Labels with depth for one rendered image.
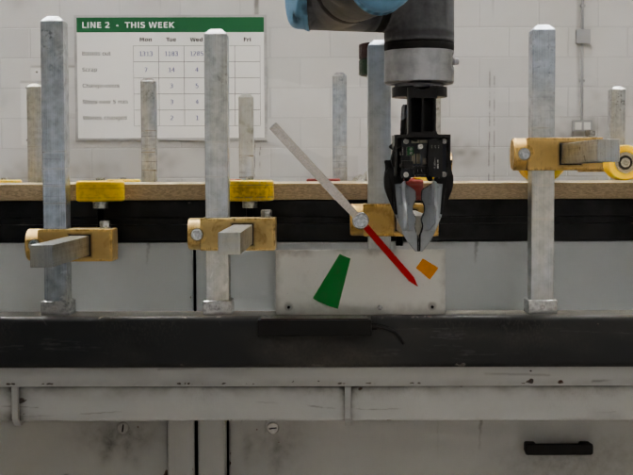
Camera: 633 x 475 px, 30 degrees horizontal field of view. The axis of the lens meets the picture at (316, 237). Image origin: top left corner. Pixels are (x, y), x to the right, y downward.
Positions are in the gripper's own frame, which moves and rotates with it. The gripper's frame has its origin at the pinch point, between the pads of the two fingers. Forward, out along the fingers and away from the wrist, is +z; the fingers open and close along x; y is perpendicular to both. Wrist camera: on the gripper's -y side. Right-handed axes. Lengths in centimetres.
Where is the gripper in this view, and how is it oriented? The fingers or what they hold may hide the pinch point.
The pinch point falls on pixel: (418, 241)
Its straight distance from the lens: 156.2
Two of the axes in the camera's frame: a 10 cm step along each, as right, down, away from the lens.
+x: 10.0, 0.0, -0.1
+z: 0.0, 10.0, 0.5
